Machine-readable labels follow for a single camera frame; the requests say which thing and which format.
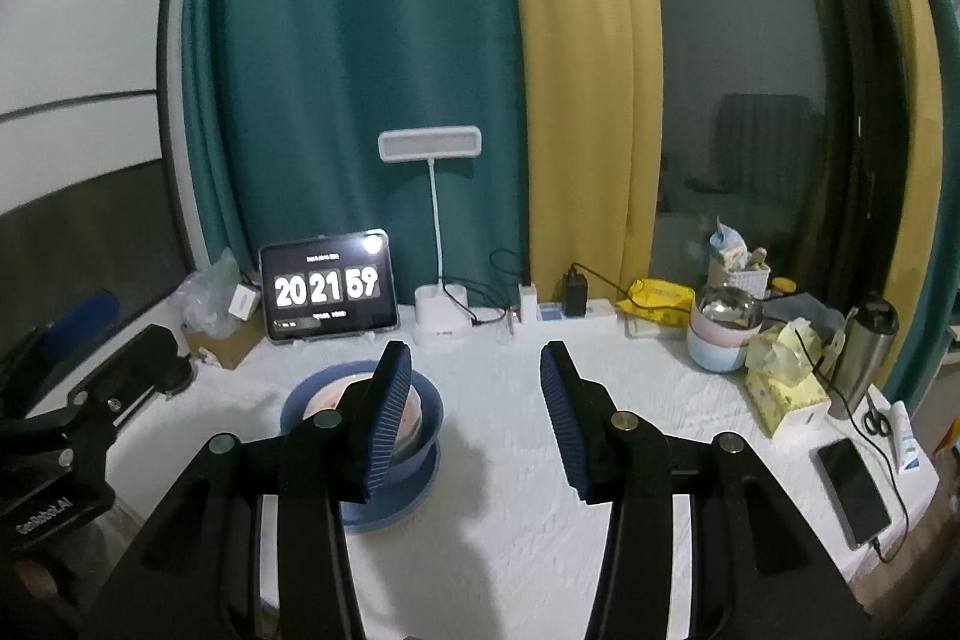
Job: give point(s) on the tablet showing clock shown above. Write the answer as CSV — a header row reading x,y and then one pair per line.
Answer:
x,y
326,287

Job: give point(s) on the blue plate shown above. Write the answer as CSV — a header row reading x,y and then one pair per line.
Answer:
x,y
397,497

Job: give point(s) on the white charger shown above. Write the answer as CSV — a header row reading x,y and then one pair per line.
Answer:
x,y
529,302

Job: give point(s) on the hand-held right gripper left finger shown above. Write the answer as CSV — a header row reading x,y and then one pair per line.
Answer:
x,y
382,422

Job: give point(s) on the white power strip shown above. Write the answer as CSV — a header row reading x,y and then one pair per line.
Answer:
x,y
600,310

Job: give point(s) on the yellow curtain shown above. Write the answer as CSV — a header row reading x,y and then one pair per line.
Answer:
x,y
577,85
907,123

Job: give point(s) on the black round object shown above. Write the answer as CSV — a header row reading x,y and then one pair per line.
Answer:
x,y
184,385

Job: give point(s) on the steel thermos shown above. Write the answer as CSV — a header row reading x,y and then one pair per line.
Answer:
x,y
862,355

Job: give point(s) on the white tablecloth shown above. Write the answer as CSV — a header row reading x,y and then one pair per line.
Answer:
x,y
510,497

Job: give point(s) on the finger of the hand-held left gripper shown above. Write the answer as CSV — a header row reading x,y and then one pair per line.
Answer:
x,y
82,314
131,370

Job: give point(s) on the grey cloth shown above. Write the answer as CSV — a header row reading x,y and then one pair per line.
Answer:
x,y
802,314

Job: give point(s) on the yellow tissue pack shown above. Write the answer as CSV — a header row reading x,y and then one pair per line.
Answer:
x,y
780,351

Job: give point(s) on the white container with items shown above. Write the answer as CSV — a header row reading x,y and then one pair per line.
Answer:
x,y
739,265

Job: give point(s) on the clear plastic bag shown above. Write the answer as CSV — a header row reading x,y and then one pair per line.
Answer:
x,y
210,299

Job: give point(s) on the dark glass sliding door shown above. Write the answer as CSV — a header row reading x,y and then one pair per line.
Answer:
x,y
750,10

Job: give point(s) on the small light blue bowl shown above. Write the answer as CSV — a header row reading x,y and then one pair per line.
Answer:
x,y
712,355

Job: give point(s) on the smartphone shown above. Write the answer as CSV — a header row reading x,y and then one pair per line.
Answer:
x,y
853,494

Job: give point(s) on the black charger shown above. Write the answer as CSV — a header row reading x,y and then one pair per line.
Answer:
x,y
575,291

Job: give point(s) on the yellow packet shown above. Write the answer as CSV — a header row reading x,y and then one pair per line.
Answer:
x,y
656,301

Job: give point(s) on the small white box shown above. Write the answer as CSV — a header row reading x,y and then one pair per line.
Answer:
x,y
243,302

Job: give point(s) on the white desk lamp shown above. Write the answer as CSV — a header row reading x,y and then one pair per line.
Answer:
x,y
429,145

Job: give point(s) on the black scissors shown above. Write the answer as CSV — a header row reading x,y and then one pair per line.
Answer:
x,y
874,422

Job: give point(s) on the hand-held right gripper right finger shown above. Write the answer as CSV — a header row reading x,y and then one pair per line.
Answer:
x,y
574,422

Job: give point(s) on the small pink bowl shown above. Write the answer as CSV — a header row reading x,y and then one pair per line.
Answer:
x,y
712,332

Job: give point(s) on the large blue bowl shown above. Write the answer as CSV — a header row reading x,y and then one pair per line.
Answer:
x,y
431,407

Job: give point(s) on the white tube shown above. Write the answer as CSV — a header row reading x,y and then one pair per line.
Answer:
x,y
906,437

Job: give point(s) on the yellow tissue box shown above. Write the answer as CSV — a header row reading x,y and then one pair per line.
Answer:
x,y
787,404

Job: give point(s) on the pink strawberry print bowl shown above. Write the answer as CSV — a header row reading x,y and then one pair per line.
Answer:
x,y
330,398

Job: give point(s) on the steel bowl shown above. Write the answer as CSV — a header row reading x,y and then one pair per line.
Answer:
x,y
727,306

